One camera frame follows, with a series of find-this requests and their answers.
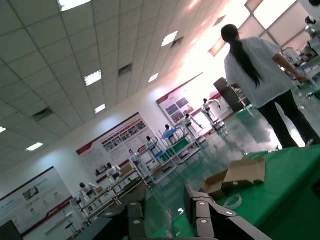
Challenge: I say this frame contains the wall poster with landscape photos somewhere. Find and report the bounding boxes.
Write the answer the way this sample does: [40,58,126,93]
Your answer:
[156,72,226,127]

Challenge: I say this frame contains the black display on stand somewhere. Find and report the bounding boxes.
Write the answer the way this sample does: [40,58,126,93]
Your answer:
[0,219,23,240]

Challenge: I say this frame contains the tall white shelf rack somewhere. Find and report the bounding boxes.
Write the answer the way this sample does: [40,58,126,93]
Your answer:
[136,142,178,185]
[156,124,202,166]

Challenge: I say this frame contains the person in white shirt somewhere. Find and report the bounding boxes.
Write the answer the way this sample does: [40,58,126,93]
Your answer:
[221,24,320,149]

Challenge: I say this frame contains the wall poster with photo row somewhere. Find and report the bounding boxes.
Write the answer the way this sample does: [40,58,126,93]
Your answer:
[76,112,151,185]

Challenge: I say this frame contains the green tablecloth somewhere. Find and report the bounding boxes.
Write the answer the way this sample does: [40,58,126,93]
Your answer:
[147,144,320,240]

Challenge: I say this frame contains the dark tall cabinet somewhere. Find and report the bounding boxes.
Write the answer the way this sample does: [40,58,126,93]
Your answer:
[213,76,248,113]

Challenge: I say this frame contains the white humanoid robot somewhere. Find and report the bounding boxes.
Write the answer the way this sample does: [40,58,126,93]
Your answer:
[105,162,121,181]
[200,98,223,125]
[303,14,320,56]
[145,136,161,156]
[163,124,176,137]
[77,182,99,202]
[183,113,204,137]

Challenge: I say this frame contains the small open cardboard box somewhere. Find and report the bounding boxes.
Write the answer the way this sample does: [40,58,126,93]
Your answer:
[201,156,267,196]

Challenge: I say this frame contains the white tape roll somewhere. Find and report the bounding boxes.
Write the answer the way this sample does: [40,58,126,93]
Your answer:
[222,195,243,208]

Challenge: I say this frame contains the white desk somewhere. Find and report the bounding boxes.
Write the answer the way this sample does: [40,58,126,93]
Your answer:
[62,208,87,237]

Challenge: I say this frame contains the blue plastic bin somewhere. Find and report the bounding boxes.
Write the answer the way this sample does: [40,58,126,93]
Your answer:
[159,127,181,140]

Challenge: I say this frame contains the brown carton on rack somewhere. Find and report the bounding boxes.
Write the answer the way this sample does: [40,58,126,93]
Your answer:
[119,163,135,176]

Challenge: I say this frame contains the black stool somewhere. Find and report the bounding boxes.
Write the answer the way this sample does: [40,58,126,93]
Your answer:
[64,221,78,236]

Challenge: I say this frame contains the low grey conveyor rack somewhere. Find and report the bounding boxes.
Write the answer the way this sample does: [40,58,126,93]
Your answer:
[79,188,120,222]
[109,168,151,198]

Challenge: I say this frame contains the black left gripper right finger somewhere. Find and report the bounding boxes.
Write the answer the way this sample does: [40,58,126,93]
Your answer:
[184,184,273,240]

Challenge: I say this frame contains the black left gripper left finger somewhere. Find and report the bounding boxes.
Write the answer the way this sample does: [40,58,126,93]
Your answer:
[74,199,147,240]

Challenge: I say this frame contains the wall poster with round icons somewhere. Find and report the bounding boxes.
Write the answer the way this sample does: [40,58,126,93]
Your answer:
[0,166,74,237]

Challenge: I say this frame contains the small green rack cloth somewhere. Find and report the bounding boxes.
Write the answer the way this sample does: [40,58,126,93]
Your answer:
[171,139,191,154]

